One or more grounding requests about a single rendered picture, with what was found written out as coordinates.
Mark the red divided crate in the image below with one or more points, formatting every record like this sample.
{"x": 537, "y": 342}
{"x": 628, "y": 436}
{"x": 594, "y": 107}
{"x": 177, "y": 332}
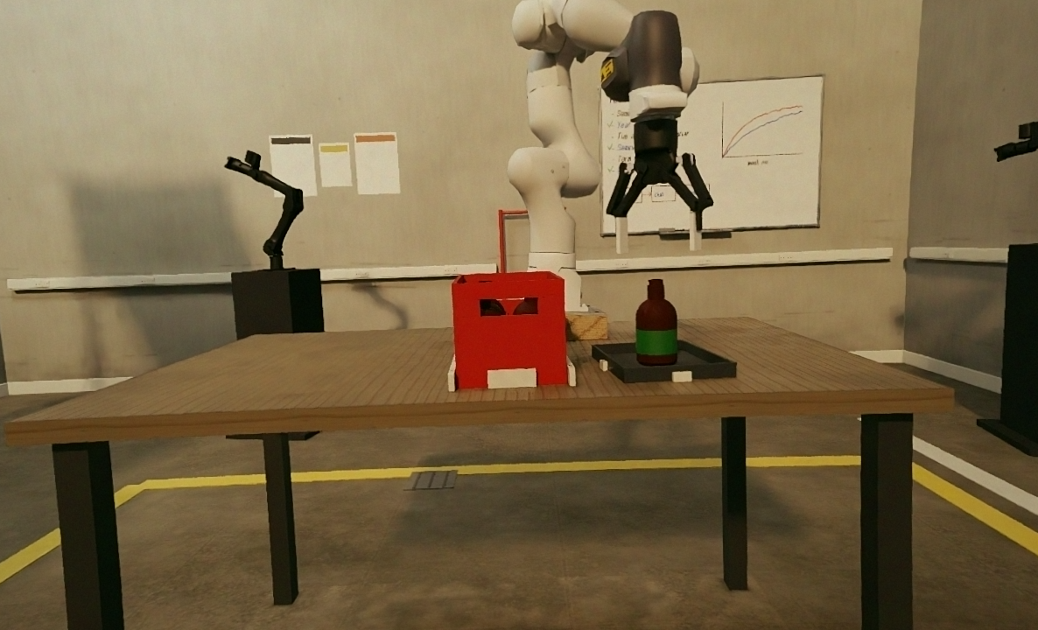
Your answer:
{"x": 509, "y": 341}

